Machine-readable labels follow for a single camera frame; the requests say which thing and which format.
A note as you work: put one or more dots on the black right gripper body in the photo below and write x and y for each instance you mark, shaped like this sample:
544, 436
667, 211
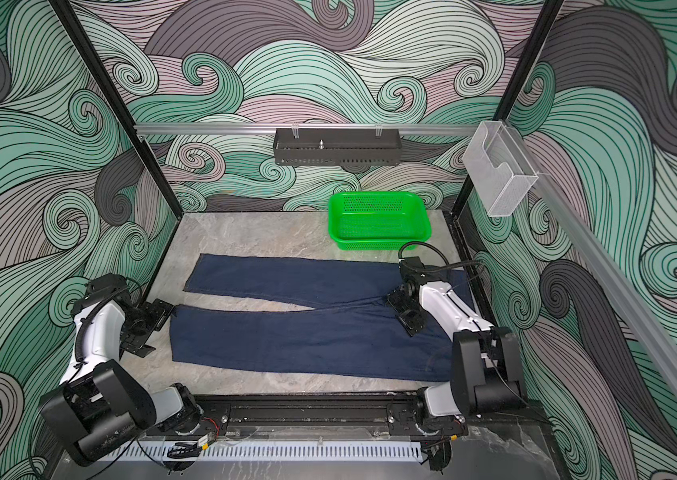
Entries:
410, 315

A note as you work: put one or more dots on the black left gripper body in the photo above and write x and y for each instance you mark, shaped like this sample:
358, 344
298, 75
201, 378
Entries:
147, 318

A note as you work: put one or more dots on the dark blue denim trousers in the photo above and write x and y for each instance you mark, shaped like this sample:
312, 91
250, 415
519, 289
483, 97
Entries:
341, 323

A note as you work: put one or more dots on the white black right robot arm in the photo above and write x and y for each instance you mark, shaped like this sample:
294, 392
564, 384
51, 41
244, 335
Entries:
487, 373

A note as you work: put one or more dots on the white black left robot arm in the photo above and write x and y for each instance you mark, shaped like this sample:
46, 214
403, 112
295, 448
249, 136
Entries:
99, 406

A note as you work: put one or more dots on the green plastic laundry basket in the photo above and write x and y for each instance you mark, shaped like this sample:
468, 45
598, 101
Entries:
377, 221

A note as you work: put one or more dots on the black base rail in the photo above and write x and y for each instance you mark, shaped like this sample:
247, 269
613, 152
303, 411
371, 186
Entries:
398, 413

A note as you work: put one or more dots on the white slotted cable duct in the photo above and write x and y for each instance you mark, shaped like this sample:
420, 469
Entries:
272, 450

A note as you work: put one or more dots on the clear plastic wall holder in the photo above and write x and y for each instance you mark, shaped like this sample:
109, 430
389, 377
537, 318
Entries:
500, 166

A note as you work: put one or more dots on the aluminium rail back wall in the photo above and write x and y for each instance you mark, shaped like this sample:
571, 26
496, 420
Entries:
229, 128

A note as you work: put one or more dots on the aluminium rail wall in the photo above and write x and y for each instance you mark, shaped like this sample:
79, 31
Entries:
229, 128
625, 299

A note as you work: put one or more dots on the aluminium rail right wall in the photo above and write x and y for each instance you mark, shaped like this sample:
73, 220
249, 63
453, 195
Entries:
625, 299

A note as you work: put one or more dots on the black corner frame post right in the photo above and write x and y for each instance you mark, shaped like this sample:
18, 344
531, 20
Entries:
527, 62

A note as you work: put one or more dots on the black corner frame post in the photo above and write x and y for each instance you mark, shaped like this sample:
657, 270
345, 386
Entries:
84, 47
527, 62

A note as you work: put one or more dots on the black corner frame post left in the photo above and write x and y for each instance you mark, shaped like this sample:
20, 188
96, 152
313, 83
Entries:
84, 47

